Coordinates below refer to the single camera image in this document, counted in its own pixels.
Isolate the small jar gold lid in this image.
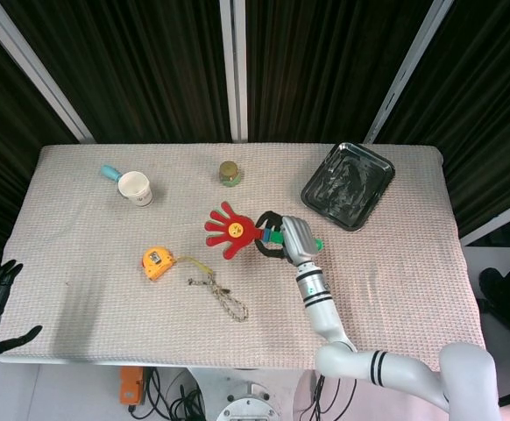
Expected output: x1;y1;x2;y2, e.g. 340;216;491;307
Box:
218;161;242;189

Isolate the white paper cup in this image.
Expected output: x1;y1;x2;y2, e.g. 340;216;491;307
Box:
117;171;154;207

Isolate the black pleated curtain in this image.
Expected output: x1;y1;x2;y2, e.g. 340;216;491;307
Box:
0;0;510;264

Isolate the braided rope loop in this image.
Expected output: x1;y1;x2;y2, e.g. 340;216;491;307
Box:
187;272;250;324

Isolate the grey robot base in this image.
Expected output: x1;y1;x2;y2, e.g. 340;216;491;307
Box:
215;381;282;421

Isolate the yellow tape measure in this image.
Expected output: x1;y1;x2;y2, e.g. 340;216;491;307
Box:
141;246;215;282

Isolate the white aluminium frame post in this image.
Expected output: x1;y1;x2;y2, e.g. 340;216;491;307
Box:
364;0;456;144
219;0;248;142
0;0;96;144

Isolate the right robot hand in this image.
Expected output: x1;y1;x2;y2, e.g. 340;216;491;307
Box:
254;210;322;267

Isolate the black plastic tray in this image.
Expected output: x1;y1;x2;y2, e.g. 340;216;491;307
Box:
301;141;396;232

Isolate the black cable bundle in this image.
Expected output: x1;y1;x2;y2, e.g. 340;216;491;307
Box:
125;367;206;421

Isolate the pink waffle weave tablecloth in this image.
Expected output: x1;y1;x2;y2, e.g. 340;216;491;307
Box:
0;143;487;367

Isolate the orange device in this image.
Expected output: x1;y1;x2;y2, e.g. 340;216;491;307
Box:
118;366;145;407

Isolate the red hand clapper toy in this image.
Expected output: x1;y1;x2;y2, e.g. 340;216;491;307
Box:
204;201;325;260

